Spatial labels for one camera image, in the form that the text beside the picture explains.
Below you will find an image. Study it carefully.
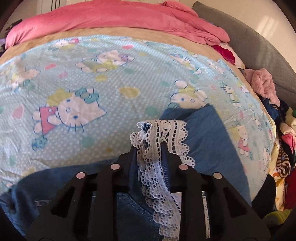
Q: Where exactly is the red patterned pillow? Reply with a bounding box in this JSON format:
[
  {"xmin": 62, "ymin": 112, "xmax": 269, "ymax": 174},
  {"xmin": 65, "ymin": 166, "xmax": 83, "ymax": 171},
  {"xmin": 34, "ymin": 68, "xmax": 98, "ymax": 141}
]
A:
[{"xmin": 212, "ymin": 43, "xmax": 245, "ymax": 69}]

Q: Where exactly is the tan mattress blanket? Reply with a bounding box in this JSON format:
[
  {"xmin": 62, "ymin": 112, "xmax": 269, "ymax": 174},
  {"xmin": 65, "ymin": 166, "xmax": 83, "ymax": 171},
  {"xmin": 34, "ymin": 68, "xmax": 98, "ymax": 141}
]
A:
[{"xmin": 0, "ymin": 27, "xmax": 246, "ymax": 70}]

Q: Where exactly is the grey headboard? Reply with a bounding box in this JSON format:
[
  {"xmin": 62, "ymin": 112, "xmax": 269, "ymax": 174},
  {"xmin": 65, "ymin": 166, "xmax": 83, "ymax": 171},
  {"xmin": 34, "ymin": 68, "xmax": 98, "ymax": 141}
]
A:
[{"xmin": 193, "ymin": 1, "xmax": 295, "ymax": 108}]

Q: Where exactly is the Hello Kitty light blue bedsheet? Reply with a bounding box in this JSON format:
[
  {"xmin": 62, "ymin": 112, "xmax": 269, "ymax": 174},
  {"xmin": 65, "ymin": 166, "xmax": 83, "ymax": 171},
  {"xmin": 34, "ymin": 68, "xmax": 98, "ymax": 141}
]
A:
[{"xmin": 1, "ymin": 35, "xmax": 275, "ymax": 201}]

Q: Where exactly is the clothes pile beside bed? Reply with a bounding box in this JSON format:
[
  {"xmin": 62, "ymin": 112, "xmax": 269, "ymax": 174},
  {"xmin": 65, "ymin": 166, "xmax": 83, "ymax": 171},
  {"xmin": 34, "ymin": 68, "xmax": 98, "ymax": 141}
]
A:
[{"xmin": 252, "ymin": 97, "xmax": 295, "ymax": 224}]

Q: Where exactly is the pink fluffy garment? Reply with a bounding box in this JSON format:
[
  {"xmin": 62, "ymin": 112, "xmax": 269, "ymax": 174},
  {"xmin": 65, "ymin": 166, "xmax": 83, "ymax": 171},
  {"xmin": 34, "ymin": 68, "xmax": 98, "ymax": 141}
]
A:
[{"xmin": 243, "ymin": 68, "xmax": 280, "ymax": 107}]

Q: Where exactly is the blue denim pants lace trim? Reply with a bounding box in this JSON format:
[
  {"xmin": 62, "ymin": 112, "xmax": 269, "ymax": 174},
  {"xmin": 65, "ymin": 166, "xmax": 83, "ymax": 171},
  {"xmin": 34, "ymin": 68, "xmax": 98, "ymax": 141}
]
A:
[{"xmin": 1, "ymin": 105, "xmax": 251, "ymax": 240}]

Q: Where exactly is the pink duvet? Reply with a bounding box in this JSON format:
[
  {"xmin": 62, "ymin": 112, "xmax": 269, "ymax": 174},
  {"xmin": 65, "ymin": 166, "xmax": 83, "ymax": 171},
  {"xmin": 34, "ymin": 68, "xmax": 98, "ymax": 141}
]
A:
[{"xmin": 6, "ymin": 1, "xmax": 230, "ymax": 49}]

